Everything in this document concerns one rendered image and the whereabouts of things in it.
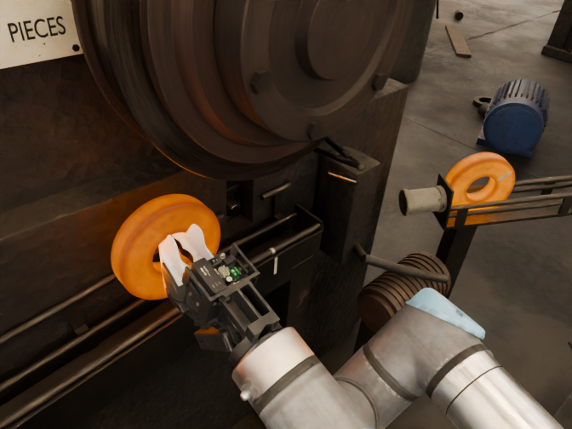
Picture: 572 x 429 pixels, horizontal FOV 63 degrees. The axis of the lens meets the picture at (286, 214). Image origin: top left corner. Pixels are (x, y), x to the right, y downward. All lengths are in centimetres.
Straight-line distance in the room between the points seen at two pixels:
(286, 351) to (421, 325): 17
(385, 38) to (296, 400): 45
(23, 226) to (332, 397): 43
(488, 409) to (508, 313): 135
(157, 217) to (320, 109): 25
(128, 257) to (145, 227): 4
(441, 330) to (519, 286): 146
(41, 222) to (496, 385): 57
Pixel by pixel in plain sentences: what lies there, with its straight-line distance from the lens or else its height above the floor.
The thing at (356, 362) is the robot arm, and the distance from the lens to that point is 63.
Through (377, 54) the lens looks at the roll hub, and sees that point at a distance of 66.
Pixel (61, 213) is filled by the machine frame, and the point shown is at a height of 87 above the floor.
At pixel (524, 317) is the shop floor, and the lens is 192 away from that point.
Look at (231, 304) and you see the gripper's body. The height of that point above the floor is 85.
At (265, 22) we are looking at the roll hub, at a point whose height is 114.
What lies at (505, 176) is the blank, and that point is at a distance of 113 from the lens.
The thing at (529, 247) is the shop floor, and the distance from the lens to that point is 225.
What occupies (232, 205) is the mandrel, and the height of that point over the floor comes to 75.
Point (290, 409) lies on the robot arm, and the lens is 52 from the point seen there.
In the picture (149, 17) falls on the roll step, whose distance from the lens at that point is 50.
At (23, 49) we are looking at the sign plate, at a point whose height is 108.
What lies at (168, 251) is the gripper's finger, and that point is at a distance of 62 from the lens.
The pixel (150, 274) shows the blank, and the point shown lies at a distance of 66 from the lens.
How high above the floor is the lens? 127
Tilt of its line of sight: 38 degrees down
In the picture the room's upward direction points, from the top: 4 degrees clockwise
